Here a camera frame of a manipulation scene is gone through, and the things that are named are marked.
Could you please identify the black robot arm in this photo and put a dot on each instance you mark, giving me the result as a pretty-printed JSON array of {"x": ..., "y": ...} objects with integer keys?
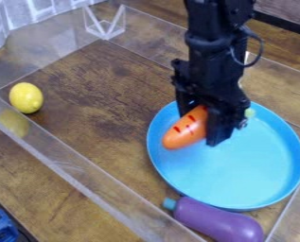
[{"x": 214, "y": 18}]

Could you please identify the clear acrylic barrier wall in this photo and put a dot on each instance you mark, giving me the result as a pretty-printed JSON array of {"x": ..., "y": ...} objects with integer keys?
[{"x": 78, "y": 181}]

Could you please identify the black baseboard strip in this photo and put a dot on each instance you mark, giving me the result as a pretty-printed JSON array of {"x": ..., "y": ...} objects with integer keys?
[{"x": 274, "y": 21}]

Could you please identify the orange toy carrot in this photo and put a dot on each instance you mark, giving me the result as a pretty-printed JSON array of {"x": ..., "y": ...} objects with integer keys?
[{"x": 188, "y": 130}]

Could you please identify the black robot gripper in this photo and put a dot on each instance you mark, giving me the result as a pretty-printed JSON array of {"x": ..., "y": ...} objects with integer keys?
[{"x": 206, "y": 81}]

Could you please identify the yellow toy lemon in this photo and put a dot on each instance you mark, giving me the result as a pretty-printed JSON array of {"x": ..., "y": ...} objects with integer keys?
[{"x": 26, "y": 97}]

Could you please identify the blue plastic object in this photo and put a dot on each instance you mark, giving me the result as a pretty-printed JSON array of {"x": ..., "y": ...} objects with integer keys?
[{"x": 8, "y": 232}]

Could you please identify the blue round tray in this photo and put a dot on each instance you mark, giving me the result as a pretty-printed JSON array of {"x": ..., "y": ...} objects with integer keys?
[{"x": 246, "y": 173}]

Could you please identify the purple toy eggplant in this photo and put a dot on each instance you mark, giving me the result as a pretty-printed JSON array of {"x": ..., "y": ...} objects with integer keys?
[{"x": 221, "y": 225}]

